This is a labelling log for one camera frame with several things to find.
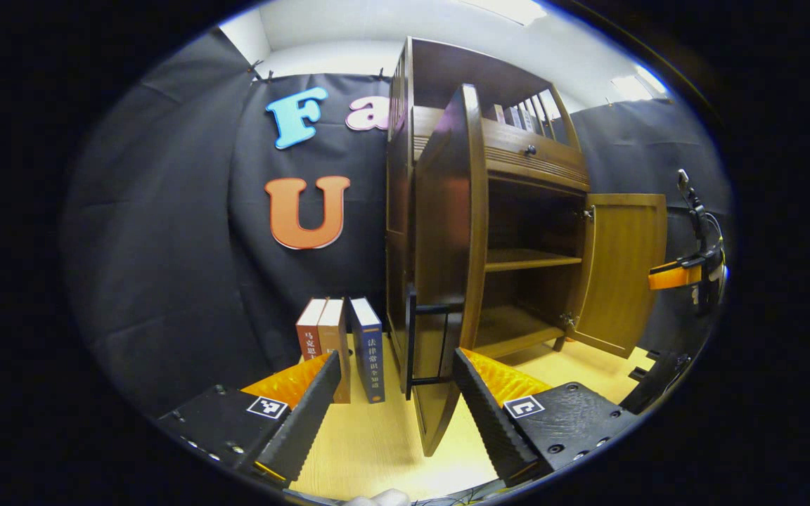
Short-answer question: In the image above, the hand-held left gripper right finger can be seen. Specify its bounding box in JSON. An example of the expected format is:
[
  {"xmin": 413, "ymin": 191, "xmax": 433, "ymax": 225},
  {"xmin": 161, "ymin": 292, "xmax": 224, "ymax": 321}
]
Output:
[{"xmin": 453, "ymin": 347, "xmax": 641, "ymax": 486}]

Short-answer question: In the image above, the small ceiling light panel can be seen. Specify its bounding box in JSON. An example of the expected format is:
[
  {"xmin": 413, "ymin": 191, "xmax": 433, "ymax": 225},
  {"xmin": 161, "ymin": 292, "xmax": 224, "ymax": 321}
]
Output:
[{"xmin": 612, "ymin": 65, "xmax": 670, "ymax": 100}]

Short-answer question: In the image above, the wooden double-door shoe cabinet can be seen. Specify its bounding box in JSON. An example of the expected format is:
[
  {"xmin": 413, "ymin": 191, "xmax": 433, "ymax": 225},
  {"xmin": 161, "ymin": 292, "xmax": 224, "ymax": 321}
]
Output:
[{"xmin": 385, "ymin": 37, "xmax": 668, "ymax": 458}]

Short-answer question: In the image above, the wooden cabinet drawer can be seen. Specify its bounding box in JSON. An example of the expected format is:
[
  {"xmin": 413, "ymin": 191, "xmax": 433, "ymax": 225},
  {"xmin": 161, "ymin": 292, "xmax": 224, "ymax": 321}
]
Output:
[{"xmin": 412, "ymin": 105, "xmax": 591, "ymax": 195}]

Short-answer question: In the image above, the blue book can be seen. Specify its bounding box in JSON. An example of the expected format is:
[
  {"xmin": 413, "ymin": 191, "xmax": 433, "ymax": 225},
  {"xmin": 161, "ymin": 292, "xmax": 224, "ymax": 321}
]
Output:
[{"xmin": 348, "ymin": 297, "xmax": 387, "ymax": 405}]

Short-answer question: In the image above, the wooden shoe cabinet door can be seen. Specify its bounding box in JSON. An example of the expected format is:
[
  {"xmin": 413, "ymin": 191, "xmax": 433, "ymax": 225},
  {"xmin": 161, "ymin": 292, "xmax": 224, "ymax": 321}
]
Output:
[
  {"xmin": 565, "ymin": 193, "xmax": 668, "ymax": 359},
  {"xmin": 405, "ymin": 84, "xmax": 489, "ymax": 458}
]

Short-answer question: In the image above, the black backdrop cloth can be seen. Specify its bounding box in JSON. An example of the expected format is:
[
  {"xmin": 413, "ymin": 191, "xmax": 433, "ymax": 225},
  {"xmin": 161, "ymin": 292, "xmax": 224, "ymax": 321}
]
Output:
[{"xmin": 60, "ymin": 28, "xmax": 733, "ymax": 419}]

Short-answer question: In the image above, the black plastic part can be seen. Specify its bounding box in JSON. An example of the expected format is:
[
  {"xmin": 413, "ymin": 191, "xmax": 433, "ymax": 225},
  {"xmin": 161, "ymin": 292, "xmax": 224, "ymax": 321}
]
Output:
[{"xmin": 619, "ymin": 349, "xmax": 692, "ymax": 416}]

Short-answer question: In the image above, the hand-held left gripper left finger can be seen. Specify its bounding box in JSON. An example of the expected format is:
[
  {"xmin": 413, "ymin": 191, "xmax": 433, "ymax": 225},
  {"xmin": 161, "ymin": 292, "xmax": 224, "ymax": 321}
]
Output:
[{"xmin": 155, "ymin": 350, "xmax": 342, "ymax": 489}]

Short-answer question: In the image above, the brown book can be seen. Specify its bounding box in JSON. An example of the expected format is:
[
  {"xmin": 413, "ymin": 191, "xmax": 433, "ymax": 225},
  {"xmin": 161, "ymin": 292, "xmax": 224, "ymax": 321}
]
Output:
[{"xmin": 317, "ymin": 299, "xmax": 352, "ymax": 405}]

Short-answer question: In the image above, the red book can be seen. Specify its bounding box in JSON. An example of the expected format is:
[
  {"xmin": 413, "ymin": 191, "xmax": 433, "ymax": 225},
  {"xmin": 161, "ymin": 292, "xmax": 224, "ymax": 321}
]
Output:
[{"xmin": 295, "ymin": 298, "xmax": 328, "ymax": 361}]

